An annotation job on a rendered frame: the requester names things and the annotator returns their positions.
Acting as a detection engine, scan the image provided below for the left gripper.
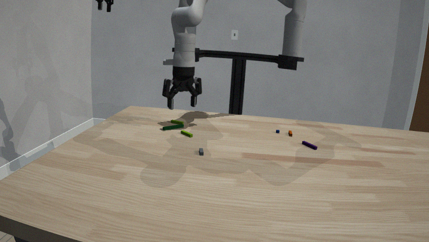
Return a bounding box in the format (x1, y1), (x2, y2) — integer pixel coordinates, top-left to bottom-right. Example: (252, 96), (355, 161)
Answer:
(162, 66), (202, 110)

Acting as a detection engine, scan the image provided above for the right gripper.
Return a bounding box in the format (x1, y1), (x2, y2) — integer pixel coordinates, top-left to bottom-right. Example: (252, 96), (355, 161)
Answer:
(96, 0), (113, 12)

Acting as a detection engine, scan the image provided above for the purple rod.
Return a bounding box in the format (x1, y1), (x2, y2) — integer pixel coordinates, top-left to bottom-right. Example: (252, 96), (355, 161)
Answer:
(302, 141), (317, 150)

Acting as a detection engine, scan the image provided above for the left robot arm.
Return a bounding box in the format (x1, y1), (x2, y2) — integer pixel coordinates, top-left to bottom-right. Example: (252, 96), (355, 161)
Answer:
(163, 0), (307, 67)

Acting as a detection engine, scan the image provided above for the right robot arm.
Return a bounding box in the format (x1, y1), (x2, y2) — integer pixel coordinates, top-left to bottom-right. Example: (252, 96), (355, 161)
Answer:
(178, 0), (196, 38)

